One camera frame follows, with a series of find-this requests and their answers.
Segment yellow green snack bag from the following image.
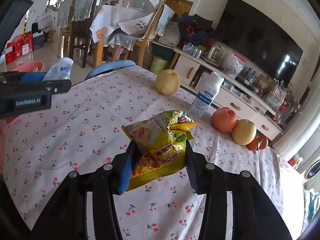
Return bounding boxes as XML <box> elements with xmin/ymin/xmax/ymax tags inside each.
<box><xmin>122</xmin><ymin>110</ymin><xmax>198</xmax><ymax>191</ymax></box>

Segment white blue plastic bag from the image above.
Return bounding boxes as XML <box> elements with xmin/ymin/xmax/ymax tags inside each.
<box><xmin>42</xmin><ymin>56</ymin><xmax>74</xmax><ymax>103</ymax></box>

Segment person's left hand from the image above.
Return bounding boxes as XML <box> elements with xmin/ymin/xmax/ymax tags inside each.
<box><xmin>0</xmin><ymin>119</ymin><xmax>7</xmax><ymax>173</ymax></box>

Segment pink plastic bin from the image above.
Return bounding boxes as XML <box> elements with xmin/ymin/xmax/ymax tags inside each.
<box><xmin>4</xmin><ymin>60</ymin><xmax>46</xmax><ymax>124</ymax></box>

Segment red gift boxes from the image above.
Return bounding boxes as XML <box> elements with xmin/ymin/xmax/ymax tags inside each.
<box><xmin>5</xmin><ymin>32</ymin><xmax>33</xmax><ymax>64</ymax></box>

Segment cherry print tablecloth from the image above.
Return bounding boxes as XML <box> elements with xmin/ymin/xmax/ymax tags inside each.
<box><xmin>3</xmin><ymin>64</ymin><xmax>286</xmax><ymax>240</ymax></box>

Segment red apple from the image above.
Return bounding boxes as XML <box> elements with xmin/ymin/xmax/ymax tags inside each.
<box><xmin>212</xmin><ymin>107</ymin><xmax>237</xmax><ymax>133</ymax></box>

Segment yellow pear beside apple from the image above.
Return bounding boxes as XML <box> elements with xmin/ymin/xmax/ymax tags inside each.
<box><xmin>232</xmin><ymin>119</ymin><xmax>257</xmax><ymax>146</ymax></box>

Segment orange tangerine with leaf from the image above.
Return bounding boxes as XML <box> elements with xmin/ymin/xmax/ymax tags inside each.
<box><xmin>246</xmin><ymin>138</ymin><xmax>259</xmax><ymax>151</ymax></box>

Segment orange tangerine far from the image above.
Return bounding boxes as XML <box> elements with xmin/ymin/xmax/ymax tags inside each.
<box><xmin>257</xmin><ymin>135</ymin><xmax>268</xmax><ymax>150</ymax></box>

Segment white tv cabinet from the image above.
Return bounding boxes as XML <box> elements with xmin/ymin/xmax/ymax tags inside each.
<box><xmin>170</xmin><ymin>47</ymin><xmax>284</xmax><ymax>141</ymax></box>

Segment white plastic bottle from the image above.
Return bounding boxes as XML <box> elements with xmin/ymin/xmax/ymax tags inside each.
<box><xmin>189</xmin><ymin>72</ymin><xmax>224</xmax><ymax>118</ymax></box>

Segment blue stool seat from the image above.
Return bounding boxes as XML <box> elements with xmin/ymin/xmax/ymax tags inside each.
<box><xmin>85</xmin><ymin>60</ymin><xmax>136</xmax><ymax>80</ymax></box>

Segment yellow pear near bottle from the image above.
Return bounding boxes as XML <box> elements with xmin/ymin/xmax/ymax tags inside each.
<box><xmin>155</xmin><ymin>69</ymin><xmax>181</xmax><ymax>95</ymax></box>

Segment green waste bin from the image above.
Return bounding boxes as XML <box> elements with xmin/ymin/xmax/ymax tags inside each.
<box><xmin>150</xmin><ymin>55</ymin><xmax>169</xmax><ymax>75</ymax></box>

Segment dark wooden chair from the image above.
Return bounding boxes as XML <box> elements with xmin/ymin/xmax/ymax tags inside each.
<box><xmin>69</xmin><ymin>0</ymin><xmax>97</xmax><ymax>68</ymax></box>

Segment clear plastic bag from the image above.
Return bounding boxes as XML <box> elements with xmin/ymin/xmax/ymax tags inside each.
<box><xmin>221</xmin><ymin>51</ymin><xmax>246</xmax><ymax>79</ymax></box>

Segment dining table with cloth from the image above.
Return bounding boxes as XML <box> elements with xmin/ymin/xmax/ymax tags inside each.
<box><xmin>89</xmin><ymin>3</ymin><xmax>151</xmax><ymax>68</ymax></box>

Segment washing machine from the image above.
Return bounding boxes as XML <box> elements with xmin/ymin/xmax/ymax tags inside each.
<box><xmin>304</xmin><ymin>158</ymin><xmax>319</xmax><ymax>192</ymax></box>

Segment dark flower bouquet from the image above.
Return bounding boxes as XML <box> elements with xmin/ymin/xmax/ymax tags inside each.
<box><xmin>176</xmin><ymin>14</ymin><xmax>215</xmax><ymax>45</ymax></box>

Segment mesh food cover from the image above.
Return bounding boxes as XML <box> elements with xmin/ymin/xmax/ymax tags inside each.
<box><xmin>117</xmin><ymin>0</ymin><xmax>159</xmax><ymax>36</ymax></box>

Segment black television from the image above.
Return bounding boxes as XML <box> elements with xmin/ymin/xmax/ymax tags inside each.
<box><xmin>214</xmin><ymin>0</ymin><xmax>303</xmax><ymax>85</ymax></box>

